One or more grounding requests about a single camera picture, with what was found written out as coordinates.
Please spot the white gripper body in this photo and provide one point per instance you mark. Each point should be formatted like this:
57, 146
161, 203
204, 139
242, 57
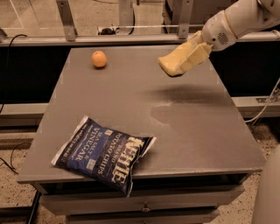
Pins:
217, 31

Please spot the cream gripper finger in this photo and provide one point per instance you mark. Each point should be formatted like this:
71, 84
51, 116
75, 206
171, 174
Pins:
192, 42
200, 53

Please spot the yellow sponge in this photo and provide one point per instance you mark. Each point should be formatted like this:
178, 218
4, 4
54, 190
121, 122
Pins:
176, 62

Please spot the blue Kettle chip bag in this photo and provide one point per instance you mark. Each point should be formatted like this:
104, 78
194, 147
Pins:
103, 154

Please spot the orange fruit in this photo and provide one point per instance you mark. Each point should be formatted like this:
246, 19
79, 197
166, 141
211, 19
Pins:
99, 59

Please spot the grey cabinet with drawers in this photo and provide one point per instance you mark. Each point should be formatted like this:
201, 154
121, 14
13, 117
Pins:
203, 152

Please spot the metal drawer knob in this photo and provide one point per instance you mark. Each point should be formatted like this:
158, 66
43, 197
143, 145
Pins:
145, 208

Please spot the grey metal rail frame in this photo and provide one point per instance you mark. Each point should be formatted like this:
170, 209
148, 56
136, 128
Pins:
75, 22

